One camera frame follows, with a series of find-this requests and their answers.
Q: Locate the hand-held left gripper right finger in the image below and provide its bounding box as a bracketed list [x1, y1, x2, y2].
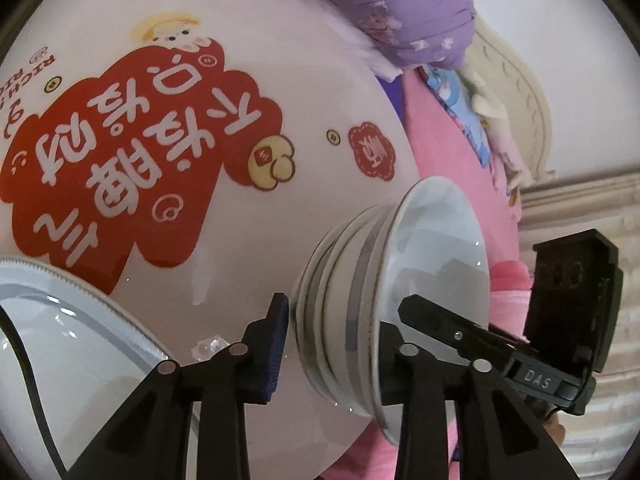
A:
[381, 322, 566, 480]

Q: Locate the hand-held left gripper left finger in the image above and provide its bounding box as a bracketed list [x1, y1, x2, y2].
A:
[70, 294, 290, 480]

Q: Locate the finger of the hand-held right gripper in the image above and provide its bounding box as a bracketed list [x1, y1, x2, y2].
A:
[398, 295, 526, 361]

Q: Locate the white bowl grey band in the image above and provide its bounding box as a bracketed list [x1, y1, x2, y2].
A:
[325, 204, 401, 428]
[292, 215, 361, 406]
[371, 176, 492, 450]

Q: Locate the white plate grey rim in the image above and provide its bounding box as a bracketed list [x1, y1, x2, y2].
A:
[0, 255, 201, 480]

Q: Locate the person's right hand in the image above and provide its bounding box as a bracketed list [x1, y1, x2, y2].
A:
[544, 410, 566, 443]

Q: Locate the pink cushion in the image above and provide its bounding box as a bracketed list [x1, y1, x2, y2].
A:
[490, 260, 531, 341]

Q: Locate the small clear plastic piece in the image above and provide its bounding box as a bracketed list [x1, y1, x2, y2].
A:
[191, 334, 228, 362]

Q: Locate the cream carved cabinet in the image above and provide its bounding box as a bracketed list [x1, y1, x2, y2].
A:
[517, 172, 640, 480]

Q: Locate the pink bed blanket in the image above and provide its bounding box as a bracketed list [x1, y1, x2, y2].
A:
[320, 67, 531, 480]

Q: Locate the round pink table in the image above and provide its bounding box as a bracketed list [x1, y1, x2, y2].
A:
[0, 0, 418, 480]

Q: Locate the cream bed headboard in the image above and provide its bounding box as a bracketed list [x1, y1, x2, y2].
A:
[462, 0, 558, 183]

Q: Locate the blue patterned cloth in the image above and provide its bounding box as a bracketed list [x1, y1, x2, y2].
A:
[422, 65, 493, 166]

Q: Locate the dark purple cloth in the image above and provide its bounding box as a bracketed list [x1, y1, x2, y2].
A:
[385, 72, 408, 121]

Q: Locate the purple floral quilt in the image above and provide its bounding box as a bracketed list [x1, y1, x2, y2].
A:
[285, 0, 476, 68]

